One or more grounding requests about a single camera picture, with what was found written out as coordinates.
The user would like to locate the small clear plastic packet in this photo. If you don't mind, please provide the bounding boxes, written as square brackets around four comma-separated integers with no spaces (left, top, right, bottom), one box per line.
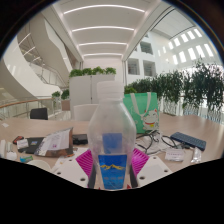
[190,146,203,164]

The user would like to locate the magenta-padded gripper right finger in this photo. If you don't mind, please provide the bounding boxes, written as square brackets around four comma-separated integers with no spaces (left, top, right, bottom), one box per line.
[129,147,174,189]

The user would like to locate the white chair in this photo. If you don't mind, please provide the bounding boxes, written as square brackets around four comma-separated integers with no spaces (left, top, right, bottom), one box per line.
[73,103,99,122]

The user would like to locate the dark blue keyboard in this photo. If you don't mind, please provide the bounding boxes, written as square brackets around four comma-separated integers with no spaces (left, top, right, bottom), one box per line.
[169,131,207,152]

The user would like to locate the white printed label card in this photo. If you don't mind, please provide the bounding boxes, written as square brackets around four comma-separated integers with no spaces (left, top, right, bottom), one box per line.
[164,148,186,163]

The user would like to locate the row of green potted trees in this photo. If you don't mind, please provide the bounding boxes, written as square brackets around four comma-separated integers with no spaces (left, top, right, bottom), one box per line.
[123,59,224,123]

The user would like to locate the small white box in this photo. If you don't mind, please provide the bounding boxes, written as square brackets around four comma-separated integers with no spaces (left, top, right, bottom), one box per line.
[16,138,30,150]

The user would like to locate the wood-topped glass railing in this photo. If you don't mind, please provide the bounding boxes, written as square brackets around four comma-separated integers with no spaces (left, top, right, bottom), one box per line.
[0,96,54,119]

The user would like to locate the clear blue-labelled water bottle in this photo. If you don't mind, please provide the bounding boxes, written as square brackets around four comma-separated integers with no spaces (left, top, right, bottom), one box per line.
[87,80,138,191]

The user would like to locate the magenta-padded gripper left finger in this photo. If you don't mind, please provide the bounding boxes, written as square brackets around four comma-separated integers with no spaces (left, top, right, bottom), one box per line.
[52,148,98,189]

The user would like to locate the black chair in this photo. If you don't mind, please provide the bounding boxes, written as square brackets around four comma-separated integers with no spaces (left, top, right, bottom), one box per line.
[29,107,49,121]

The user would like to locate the low planter box with plants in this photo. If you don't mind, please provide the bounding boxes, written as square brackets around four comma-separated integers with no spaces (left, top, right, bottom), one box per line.
[50,89,71,112]

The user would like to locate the green cartoon tote bag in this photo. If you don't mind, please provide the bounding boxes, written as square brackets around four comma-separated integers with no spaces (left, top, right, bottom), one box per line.
[123,92,160,135]

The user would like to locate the black notebook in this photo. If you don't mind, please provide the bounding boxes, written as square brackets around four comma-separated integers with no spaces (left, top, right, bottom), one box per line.
[18,136,46,155]

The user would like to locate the teal marker pen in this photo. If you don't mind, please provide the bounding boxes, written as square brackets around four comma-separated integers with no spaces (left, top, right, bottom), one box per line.
[19,154,34,164]

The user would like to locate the small red black box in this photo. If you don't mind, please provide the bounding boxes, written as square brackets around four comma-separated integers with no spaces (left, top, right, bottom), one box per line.
[12,135,25,146]

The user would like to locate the black charger block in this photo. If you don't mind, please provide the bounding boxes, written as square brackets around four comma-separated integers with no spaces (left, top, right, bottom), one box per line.
[72,133,89,146]

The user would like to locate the black tangled cables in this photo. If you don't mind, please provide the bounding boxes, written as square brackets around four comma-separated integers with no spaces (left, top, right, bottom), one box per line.
[134,130,183,156]

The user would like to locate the ceiling light strips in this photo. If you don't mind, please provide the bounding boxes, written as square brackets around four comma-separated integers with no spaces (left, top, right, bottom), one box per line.
[63,3,147,58]

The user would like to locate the white cabinet topped with plants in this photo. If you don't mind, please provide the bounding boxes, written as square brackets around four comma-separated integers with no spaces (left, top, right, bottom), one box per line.
[68,66,118,119]

